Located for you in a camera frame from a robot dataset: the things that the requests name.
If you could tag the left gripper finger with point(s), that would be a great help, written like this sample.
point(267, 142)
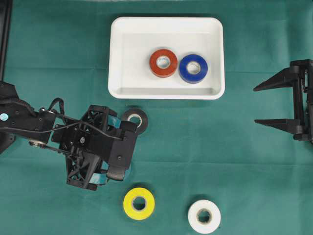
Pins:
point(99, 177)
point(113, 123)

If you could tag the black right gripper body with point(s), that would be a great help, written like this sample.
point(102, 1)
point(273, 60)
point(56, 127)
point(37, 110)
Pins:
point(302, 85)

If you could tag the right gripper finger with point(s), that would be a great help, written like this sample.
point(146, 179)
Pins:
point(283, 79)
point(292, 126)

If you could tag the red tape roll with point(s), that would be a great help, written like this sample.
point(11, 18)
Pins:
point(163, 63)

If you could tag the blue tape roll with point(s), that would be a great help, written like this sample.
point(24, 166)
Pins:
point(193, 68)

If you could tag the teal tape roll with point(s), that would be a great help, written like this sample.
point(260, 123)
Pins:
point(127, 172)

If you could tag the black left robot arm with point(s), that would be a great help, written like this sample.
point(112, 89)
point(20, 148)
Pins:
point(17, 117)

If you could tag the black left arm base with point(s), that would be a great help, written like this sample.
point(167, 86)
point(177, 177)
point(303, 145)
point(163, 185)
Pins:
point(3, 73)

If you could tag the black tape roll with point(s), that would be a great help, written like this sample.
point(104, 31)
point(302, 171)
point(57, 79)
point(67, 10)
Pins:
point(138, 117)

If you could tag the yellow tape roll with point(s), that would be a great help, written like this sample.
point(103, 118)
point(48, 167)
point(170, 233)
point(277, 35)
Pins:
point(139, 203)

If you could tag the white plastic tray case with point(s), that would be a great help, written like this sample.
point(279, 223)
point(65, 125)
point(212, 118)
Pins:
point(134, 39)

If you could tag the white tape roll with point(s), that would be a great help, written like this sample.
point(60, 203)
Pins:
point(204, 217)

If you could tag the green table cloth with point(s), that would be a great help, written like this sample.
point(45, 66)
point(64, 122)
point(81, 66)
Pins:
point(260, 177)

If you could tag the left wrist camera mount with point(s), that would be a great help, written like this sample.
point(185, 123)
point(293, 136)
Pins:
point(119, 149)

